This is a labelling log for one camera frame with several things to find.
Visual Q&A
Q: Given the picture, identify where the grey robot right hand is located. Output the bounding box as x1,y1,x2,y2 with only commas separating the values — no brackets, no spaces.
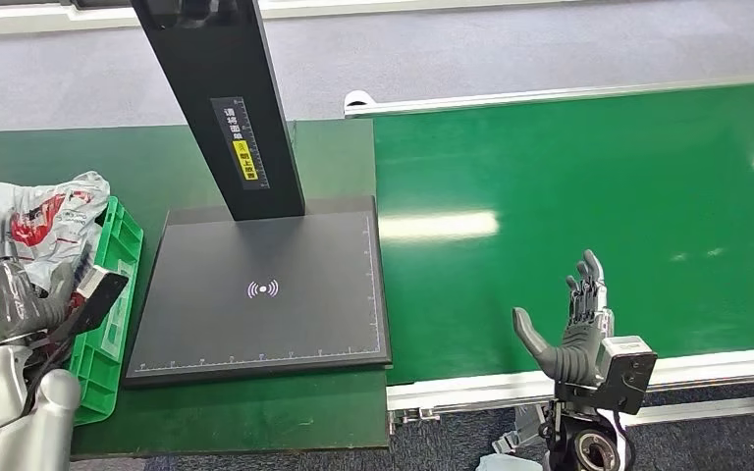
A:
512,249,615,387

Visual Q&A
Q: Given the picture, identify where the grey bracket on floor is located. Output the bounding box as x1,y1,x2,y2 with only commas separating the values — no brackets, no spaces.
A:
491,403,548,455

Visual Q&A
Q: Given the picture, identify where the ruler label with yellow sticker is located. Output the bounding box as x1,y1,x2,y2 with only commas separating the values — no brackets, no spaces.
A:
209,95,272,191

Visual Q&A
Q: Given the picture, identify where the black scanner post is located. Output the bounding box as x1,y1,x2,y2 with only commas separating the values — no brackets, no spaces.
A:
130,0,307,223

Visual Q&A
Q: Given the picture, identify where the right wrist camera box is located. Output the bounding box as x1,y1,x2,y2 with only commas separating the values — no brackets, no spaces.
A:
556,335,659,416

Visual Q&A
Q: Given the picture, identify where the black scanner base plate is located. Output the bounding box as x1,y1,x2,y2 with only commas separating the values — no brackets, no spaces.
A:
122,195,394,390

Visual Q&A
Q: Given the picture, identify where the green plastic crate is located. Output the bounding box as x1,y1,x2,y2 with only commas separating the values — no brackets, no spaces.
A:
0,195,145,449

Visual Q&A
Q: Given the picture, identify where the green conveyor belt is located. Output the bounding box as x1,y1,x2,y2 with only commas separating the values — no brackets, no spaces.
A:
371,80,754,387

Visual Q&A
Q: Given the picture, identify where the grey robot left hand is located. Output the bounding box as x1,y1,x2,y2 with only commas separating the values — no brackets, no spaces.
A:
0,219,78,347

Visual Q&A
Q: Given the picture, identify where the aluminium conveyor side rail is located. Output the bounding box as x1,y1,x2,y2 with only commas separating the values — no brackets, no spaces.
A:
343,70,754,121
386,345,754,427

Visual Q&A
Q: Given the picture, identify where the white mailer bag red print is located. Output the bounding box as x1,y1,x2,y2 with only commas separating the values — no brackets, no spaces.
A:
0,170,112,295

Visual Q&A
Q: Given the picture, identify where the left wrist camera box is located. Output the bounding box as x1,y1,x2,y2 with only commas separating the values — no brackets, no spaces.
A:
63,264,131,340

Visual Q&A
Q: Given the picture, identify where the white conveyor end cap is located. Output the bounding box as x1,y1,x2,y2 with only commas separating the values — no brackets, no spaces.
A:
343,89,377,111

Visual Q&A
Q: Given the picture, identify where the pale grey bag on floor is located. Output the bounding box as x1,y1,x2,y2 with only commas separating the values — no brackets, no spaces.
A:
475,452,544,471

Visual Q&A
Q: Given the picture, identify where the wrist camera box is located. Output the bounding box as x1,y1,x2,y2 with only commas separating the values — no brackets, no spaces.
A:
556,335,659,416
63,264,131,340

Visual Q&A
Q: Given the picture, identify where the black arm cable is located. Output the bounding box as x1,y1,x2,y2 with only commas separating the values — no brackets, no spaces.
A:
0,335,74,438

